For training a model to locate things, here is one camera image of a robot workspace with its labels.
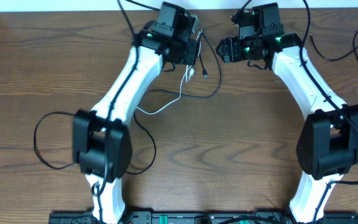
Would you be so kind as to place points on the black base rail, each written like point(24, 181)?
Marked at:
point(148, 217)

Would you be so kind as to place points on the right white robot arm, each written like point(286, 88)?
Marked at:
point(328, 143)

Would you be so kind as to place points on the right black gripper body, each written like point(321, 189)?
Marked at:
point(240, 50)

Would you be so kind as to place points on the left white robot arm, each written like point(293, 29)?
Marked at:
point(101, 141)

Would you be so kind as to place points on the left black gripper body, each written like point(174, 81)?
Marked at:
point(186, 54)

